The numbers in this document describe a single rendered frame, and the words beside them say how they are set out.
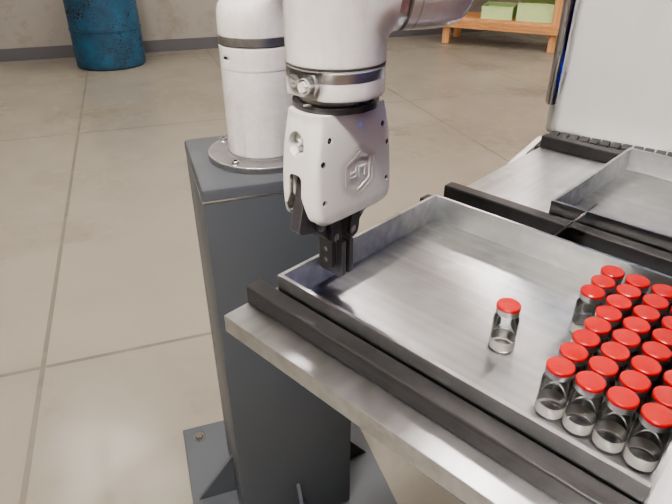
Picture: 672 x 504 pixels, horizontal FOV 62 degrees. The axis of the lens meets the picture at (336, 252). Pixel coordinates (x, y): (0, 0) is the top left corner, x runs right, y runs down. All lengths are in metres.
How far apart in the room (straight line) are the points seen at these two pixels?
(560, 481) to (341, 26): 0.35
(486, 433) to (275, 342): 0.20
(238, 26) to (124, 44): 5.04
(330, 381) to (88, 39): 5.56
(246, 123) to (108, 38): 4.98
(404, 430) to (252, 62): 0.62
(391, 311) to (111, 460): 1.22
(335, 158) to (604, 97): 0.91
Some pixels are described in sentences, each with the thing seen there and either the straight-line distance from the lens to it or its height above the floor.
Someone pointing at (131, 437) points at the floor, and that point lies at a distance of 1.70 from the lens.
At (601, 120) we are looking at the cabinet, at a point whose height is 0.85.
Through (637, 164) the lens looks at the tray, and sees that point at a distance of 0.97.
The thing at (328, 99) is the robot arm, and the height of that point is 1.09.
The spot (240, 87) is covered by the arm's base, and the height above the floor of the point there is 0.99.
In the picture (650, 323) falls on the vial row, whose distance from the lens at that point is 0.53.
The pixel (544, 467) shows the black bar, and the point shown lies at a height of 0.90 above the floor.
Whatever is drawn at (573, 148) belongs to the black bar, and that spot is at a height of 0.89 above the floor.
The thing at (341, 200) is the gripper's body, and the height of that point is 1.00.
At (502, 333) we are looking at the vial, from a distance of 0.51.
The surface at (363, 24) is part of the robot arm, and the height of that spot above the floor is 1.14.
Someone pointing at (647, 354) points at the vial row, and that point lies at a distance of 0.49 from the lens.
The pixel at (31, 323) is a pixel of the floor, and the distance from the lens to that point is 2.24.
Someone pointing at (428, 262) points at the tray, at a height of 0.88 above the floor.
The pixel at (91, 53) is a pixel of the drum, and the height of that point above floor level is 0.16.
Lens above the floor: 1.21
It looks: 30 degrees down
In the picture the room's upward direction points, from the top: straight up
